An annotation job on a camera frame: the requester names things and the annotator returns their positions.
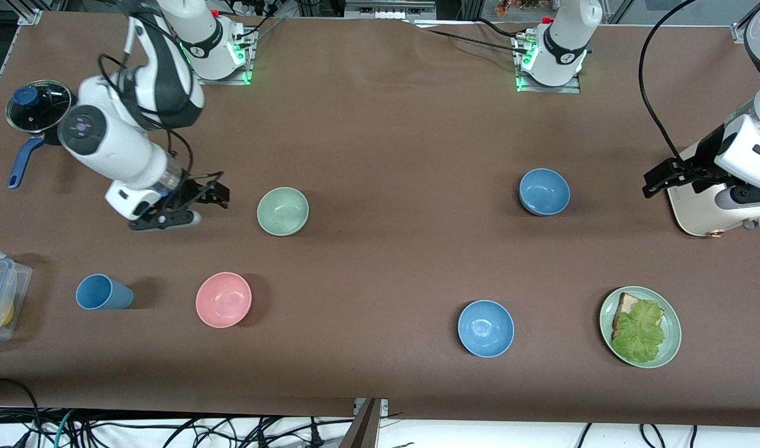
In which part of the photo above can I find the teal floor cable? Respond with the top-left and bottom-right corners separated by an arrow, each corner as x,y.
54,409 -> 77,448

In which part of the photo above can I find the white toaster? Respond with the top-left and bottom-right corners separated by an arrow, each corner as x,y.
666,140 -> 760,238

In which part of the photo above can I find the metal table bracket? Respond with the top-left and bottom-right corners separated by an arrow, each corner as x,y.
339,398 -> 388,448

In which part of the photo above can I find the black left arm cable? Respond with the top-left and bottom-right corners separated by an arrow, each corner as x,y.
639,0 -> 698,164

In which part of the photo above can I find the glass lid with blue knob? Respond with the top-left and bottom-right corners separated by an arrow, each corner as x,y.
5,80 -> 77,134

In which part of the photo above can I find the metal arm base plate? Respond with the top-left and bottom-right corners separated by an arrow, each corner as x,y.
512,31 -> 584,94
193,22 -> 257,86

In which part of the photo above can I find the clear plastic food container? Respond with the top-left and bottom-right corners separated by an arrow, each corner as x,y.
0,251 -> 33,344

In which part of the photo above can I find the brown table cover sheet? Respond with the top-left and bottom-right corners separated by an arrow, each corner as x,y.
0,9 -> 760,430

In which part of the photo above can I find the blue cup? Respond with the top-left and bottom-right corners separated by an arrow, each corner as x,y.
76,274 -> 134,310

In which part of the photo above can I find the pale green plate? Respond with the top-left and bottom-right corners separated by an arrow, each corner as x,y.
599,286 -> 682,369

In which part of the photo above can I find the green lettuce leaf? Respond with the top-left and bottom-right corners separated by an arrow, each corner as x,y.
611,300 -> 667,364

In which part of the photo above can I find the black base power cable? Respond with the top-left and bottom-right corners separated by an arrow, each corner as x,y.
417,19 -> 525,52

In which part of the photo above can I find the black floor cable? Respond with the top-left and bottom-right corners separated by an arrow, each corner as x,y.
0,378 -> 42,448

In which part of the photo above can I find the pink bowl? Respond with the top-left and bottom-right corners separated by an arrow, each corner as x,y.
196,272 -> 253,329

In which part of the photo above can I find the blue-handled saucepan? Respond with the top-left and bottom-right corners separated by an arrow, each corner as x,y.
7,128 -> 63,189

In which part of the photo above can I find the blue bowl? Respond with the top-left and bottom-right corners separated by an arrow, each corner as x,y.
519,168 -> 571,217
457,300 -> 515,358

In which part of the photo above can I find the toasted bread slice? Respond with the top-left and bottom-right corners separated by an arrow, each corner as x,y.
612,292 -> 664,340

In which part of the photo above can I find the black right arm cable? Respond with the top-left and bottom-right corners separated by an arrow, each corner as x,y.
98,53 -> 195,187

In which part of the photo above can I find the pale green bowl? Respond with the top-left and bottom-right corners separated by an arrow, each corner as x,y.
257,187 -> 309,237

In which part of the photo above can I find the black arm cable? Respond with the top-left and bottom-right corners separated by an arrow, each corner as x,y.
98,53 -> 195,187
639,0 -> 698,164

